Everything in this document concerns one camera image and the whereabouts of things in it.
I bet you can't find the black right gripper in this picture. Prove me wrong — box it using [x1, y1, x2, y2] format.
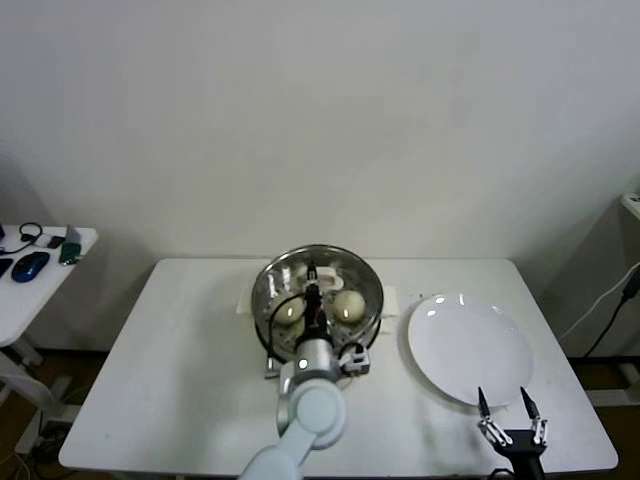
[475, 385, 550, 480]

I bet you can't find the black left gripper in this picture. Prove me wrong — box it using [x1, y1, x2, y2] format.
[299, 262, 332, 344]

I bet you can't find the white steamed baozi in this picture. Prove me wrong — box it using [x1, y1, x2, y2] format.
[273, 298, 305, 327]
[332, 290, 366, 322]

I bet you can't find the stainless steel steamer basket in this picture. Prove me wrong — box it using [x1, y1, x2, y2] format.
[237, 244, 401, 364]

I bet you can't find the white round plate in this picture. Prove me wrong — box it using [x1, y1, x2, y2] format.
[407, 293, 534, 407]

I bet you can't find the white electric cooker pot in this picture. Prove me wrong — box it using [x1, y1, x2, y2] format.
[237, 284, 401, 384]

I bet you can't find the blue computer mouse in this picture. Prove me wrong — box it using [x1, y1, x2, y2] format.
[11, 251, 51, 284]

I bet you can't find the white side table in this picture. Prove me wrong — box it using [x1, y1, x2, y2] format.
[0, 225, 99, 441]

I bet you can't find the dark floor power strip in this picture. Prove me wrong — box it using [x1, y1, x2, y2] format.
[30, 418, 74, 454]

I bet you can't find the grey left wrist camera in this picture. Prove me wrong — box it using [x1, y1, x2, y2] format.
[338, 343, 372, 377]

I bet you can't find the white table base frame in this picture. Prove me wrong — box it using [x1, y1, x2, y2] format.
[585, 360, 640, 407]

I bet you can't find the white wall cable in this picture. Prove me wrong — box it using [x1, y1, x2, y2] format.
[562, 264, 640, 346]

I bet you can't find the black cable with plug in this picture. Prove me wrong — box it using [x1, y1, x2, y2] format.
[584, 282, 640, 359]

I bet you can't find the black headset cable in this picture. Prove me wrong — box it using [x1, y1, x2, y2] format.
[0, 222, 44, 254]

